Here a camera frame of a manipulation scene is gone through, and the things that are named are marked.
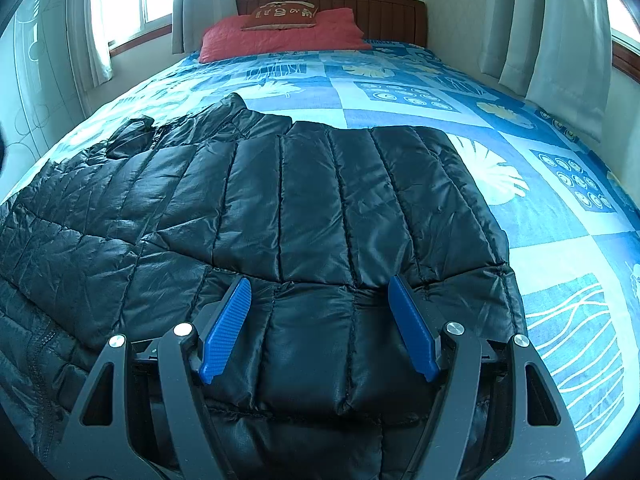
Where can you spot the white curtain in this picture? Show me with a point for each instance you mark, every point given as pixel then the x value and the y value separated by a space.
pixel 555 35
pixel 92 25
pixel 202 5

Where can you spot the red pillow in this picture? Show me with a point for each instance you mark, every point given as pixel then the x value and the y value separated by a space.
pixel 285 40

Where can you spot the window with wooden sill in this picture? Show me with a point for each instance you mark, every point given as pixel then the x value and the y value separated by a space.
pixel 625 35

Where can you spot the wooden headboard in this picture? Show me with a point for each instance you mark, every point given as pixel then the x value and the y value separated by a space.
pixel 390 17

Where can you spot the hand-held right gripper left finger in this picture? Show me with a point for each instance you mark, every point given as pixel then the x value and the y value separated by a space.
pixel 227 327

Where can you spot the patterned glass wardrobe door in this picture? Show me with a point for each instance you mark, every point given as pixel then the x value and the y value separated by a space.
pixel 35 70

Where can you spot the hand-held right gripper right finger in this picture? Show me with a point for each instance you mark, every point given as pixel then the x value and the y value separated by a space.
pixel 411 327

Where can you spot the blue patterned bedsheet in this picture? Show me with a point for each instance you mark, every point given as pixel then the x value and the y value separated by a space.
pixel 550 240

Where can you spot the brown printed cushion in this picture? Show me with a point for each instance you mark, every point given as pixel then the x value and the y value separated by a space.
pixel 280 16

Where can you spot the black puffer jacket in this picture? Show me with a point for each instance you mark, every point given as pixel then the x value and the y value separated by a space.
pixel 300 200

